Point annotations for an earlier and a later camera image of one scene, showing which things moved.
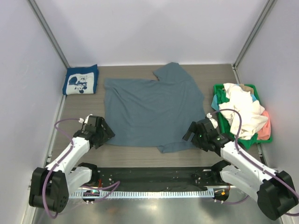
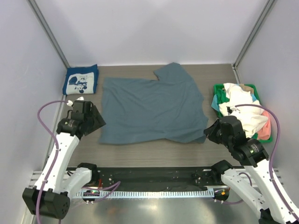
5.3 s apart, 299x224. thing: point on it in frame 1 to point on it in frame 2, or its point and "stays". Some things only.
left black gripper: [107, 134] to [98, 121]
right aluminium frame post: [266, 7] stays
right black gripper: [193, 128] to [210, 132]
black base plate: [197, 178] stays
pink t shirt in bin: [265, 134] stays
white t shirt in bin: [251, 111] stays
